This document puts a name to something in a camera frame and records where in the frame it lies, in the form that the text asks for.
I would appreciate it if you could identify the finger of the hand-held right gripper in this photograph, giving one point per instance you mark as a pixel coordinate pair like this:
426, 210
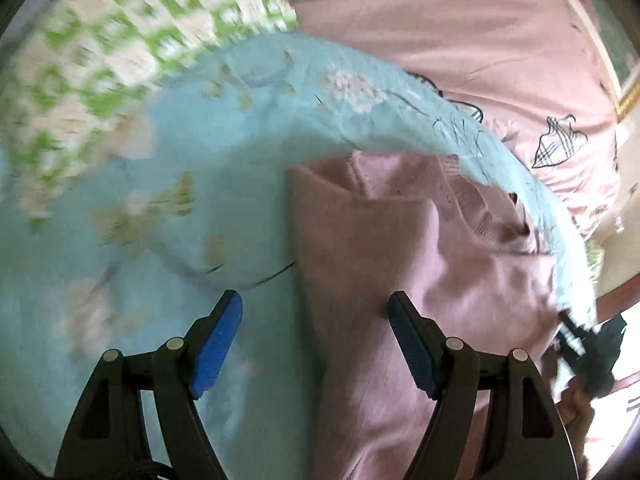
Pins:
570, 332

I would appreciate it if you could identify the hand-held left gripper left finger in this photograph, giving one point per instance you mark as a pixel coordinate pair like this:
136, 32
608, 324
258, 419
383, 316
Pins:
216, 345

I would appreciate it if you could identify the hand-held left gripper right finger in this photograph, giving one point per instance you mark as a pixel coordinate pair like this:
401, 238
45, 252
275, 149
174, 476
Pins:
414, 345

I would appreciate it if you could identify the pink knit sweater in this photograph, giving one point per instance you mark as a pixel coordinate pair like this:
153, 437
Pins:
410, 240

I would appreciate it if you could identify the person's right hand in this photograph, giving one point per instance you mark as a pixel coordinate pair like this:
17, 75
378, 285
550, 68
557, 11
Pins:
577, 410

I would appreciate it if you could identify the light blue floral blanket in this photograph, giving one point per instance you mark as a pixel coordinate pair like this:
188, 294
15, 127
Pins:
165, 260

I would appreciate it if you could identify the pink shell print bedsheet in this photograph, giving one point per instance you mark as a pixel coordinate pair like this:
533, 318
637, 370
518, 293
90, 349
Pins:
480, 35

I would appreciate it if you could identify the gold picture frame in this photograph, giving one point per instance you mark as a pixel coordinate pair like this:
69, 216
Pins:
629, 97

